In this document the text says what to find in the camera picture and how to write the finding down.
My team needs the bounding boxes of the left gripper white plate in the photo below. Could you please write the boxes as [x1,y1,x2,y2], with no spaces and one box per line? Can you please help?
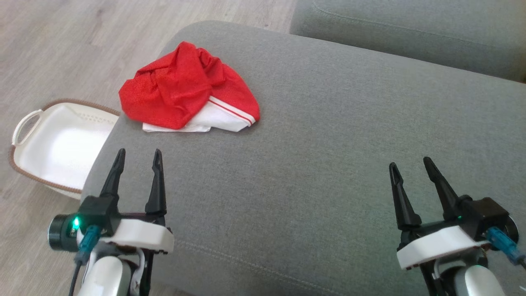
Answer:
[99,148,175,254]

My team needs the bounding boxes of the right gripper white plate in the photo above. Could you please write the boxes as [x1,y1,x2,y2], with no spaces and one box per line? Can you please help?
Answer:
[388,156,492,271]

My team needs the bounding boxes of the red shirt with white sleeves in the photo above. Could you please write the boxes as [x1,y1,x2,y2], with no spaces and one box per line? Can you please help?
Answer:
[118,41,261,134]

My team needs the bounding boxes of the white laundry basket brown rim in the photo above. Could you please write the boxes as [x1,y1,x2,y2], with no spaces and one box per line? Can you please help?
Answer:
[8,98,121,200]

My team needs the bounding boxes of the grey sofa seat cushion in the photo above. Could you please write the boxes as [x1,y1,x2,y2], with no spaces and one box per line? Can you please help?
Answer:
[80,21,526,296]

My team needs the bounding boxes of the grey sofa back cushion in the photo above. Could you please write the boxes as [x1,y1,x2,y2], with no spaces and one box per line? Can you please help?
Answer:
[289,0,526,83]

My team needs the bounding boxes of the left cable with blue plug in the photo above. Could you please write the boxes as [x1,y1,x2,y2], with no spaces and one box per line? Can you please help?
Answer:
[67,224,102,296]

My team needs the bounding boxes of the cable with blue plug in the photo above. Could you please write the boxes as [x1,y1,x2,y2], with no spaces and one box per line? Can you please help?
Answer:
[485,227,526,270]
[67,224,102,296]

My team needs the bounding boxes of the right cable with blue plug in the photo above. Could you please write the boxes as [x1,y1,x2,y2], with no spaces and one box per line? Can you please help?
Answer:
[485,227,526,270]

